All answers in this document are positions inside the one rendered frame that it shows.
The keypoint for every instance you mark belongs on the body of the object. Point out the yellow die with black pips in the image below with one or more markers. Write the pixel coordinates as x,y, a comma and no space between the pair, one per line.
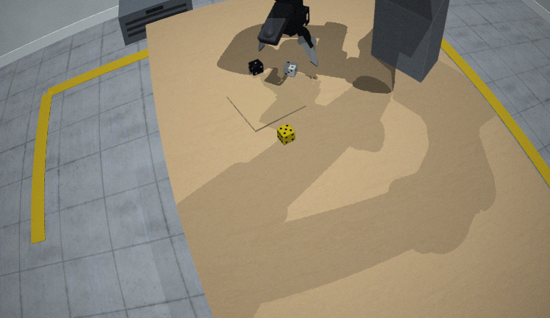
286,133

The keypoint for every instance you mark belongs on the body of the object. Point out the grey die with black pips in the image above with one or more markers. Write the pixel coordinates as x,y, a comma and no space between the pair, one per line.
290,68

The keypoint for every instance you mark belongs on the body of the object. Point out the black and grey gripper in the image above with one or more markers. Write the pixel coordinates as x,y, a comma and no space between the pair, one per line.
295,26

